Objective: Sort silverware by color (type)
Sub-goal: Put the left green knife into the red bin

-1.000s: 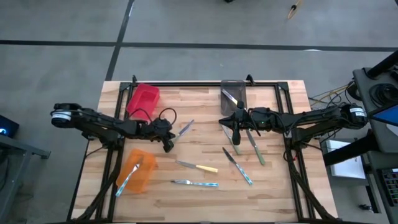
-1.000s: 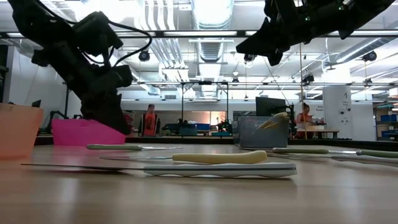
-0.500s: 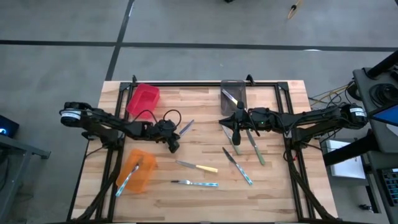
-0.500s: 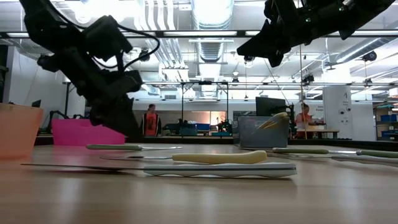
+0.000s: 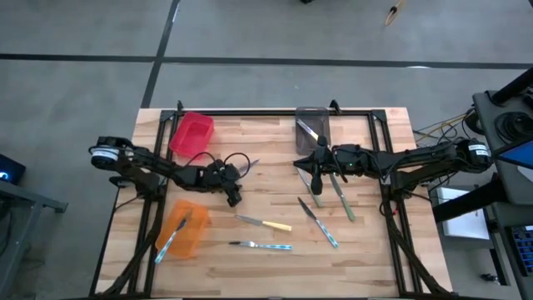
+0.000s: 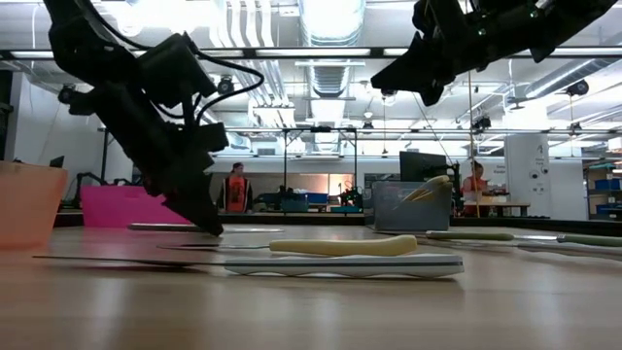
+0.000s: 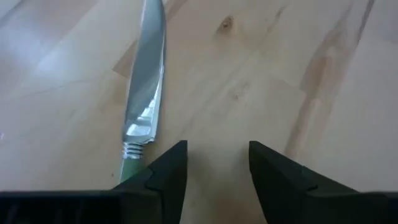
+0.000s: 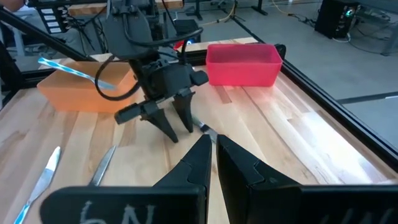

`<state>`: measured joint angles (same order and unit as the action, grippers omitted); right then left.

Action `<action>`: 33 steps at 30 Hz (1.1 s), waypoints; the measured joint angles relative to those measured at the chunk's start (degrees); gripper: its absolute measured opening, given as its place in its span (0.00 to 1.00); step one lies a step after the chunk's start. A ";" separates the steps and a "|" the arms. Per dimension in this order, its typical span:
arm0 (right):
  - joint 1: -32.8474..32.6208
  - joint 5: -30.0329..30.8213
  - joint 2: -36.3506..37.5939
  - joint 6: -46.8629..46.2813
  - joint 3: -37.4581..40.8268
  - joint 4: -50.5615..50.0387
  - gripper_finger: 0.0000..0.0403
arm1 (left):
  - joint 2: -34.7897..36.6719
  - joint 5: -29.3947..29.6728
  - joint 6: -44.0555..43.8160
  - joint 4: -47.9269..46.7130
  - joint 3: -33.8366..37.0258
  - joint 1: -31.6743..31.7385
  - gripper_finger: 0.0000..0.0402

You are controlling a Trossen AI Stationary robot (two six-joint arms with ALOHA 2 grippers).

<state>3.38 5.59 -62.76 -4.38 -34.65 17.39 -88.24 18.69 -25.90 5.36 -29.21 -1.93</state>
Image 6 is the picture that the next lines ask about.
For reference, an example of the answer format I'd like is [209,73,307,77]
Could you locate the wooden background table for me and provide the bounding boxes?
[463,200,532,219]

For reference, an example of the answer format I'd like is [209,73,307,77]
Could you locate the green-handled utensil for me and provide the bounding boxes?
[127,223,285,234]

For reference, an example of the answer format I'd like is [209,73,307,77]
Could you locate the reddish pink plastic bin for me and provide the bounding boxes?
[81,185,193,229]

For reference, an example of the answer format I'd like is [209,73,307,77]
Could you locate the grey translucent plastic bin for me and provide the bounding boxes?
[372,181,456,232]

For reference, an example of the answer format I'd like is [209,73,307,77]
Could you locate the green-handled knife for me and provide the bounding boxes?
[513,233,622,248]
[371,227,516,242]

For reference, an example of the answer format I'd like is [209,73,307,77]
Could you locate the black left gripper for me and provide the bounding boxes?
[114,104,225,238]

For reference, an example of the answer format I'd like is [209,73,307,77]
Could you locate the black left camera cable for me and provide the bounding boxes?
[85,0,266,126]

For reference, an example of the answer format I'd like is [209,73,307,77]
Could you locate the white ceiling pipes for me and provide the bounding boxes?
[208,0,298,128]

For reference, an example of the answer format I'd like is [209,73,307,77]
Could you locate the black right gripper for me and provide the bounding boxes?
[371,0,518,107]

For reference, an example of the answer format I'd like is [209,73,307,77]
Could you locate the orange translucent plastic bin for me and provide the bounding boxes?
[0,160,69,250]

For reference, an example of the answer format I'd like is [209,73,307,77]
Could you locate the blue storage bin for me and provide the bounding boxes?
[281,192,329,214]

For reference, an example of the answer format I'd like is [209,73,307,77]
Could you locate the blue-patterned fork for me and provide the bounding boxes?
[32,252,466,280]

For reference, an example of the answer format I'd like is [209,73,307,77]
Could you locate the black metal rig frame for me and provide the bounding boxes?
[98,124,361,215]

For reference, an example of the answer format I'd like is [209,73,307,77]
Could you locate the storage shelf with blue bins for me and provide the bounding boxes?
[582,159,622,221]

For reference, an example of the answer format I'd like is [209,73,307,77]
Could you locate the yellow-handled knife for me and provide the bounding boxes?
[412,174,453,196]
[155,234,419,258]

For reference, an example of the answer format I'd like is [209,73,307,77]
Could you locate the person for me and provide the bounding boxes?
[460,160,492,218]
[217,162,254,214]

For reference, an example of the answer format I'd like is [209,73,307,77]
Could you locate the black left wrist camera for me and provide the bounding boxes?
[192,122,230,154]

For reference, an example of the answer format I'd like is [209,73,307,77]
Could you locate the white square pillar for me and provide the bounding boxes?
[503,133,551,219]

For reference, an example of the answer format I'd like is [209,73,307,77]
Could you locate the blue-patterned knife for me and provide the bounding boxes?
[416,239,622,264]

